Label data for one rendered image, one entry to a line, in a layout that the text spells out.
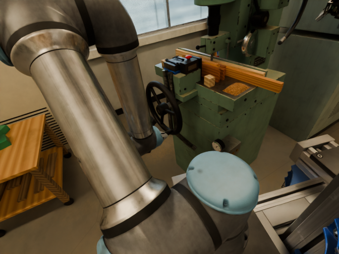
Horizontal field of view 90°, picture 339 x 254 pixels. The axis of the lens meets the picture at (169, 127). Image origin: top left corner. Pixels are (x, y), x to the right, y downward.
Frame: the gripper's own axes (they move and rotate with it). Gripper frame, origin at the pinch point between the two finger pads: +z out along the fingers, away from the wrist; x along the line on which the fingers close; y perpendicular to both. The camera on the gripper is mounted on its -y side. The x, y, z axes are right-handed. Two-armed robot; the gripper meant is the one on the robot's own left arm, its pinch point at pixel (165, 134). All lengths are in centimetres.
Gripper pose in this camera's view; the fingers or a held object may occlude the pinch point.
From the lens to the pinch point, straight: 80.5
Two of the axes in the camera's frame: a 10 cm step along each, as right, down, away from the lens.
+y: -3.2, 8.6, 3.9
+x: 5.8, 5.1, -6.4
